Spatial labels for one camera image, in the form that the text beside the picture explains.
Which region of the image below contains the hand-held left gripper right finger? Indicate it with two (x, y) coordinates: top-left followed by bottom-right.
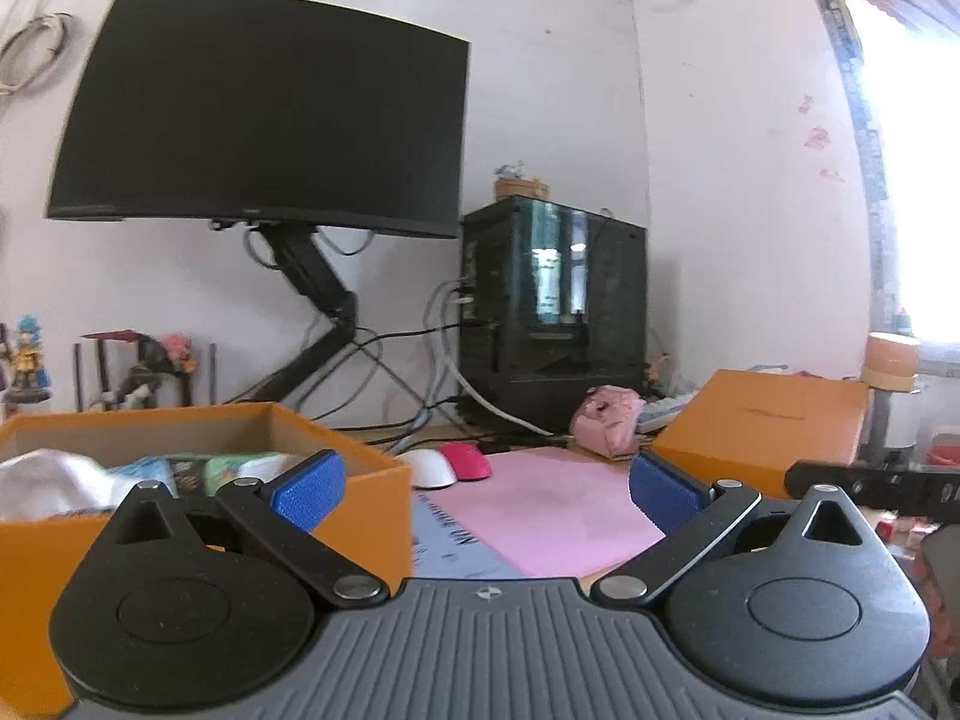
(589, 454), (886, 608)

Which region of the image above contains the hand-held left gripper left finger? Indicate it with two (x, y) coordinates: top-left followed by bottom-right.
(105, 450), (391, 608)

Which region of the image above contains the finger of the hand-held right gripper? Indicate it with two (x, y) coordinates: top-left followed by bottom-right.
(784, 460), (960, 520)

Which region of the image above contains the orange cardboard box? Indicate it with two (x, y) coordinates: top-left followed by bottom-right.
(0, 401), (413, 717)

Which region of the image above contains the green tissue pack white tissue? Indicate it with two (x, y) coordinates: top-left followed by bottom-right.
(0, 448), (177, 522)

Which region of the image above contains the wooden desktop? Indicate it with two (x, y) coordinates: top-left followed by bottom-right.
(330, 420), (960, 720)

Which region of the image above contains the pastel keyboard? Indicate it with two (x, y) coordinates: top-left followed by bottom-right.
(636, 390), (698, 432)

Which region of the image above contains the pink plush toy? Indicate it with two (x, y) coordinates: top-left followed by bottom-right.
(568, 384), (646, 458)

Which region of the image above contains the pink desk mat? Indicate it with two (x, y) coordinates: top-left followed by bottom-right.
(435, 446), (668, 577)

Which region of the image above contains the orange box lid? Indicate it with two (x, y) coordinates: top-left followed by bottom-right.
(651, 369), (869, 500)

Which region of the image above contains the figurine with stick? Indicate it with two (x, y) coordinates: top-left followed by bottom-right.
(643, 349), (672, 398)

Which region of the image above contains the white computer mouse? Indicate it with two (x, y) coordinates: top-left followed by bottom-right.
(397, 448), (457, 491)

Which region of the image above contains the orange tape roll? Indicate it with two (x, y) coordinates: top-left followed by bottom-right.
(862, 331), (922, 395)

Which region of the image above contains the printed grey mouse pad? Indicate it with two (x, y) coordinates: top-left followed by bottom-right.
(409, 491), (526, 580)

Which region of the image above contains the pink computer mouse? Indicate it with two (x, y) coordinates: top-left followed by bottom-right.
(439, 442), (494, 482)

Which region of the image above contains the pink-haired figurine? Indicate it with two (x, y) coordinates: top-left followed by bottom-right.
(79, 326), (200, 412)

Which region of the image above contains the black glass computer case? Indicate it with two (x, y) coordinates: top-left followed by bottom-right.
(457, 195), (650, 436)

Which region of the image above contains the blue-haired figurine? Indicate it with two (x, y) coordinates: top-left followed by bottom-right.
(4, 315), (52, 406)

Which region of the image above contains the black curved monitor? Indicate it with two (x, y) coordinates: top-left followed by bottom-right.
(45, 0), (472, 241)

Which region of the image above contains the black post display frame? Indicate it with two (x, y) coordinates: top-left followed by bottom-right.
(73, 341), (218, 413)

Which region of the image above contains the black computer cable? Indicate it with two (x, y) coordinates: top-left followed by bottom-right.
(225, 324), (500, 445)

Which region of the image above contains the white computer cable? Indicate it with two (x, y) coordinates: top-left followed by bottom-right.
(442, 281), (557, 440)

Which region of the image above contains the coiled white wall cable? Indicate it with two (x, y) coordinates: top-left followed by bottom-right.
(0, 13), (70, 95)

